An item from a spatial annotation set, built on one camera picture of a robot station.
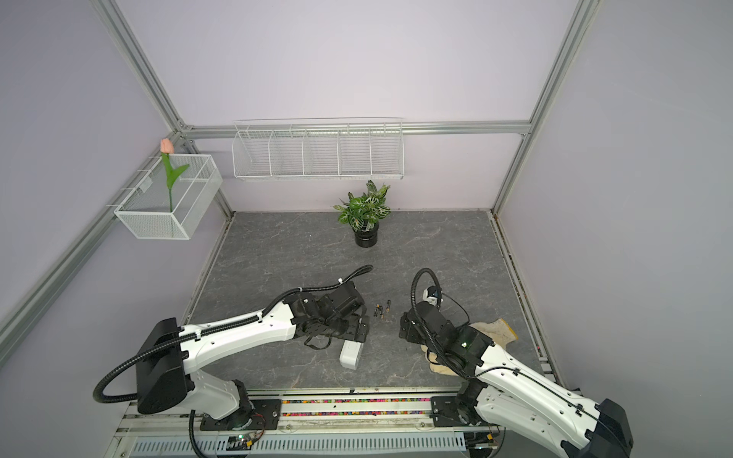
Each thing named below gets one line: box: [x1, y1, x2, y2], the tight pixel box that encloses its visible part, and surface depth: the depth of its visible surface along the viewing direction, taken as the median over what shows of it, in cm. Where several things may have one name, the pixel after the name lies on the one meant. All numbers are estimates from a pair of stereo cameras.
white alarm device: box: [339, 339, 365, 371], surface depth 79 cm
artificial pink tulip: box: [159, 138, 190, 213], surface depth 86 cm
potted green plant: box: [332, 180, 392, 249], surface depth 91 cm
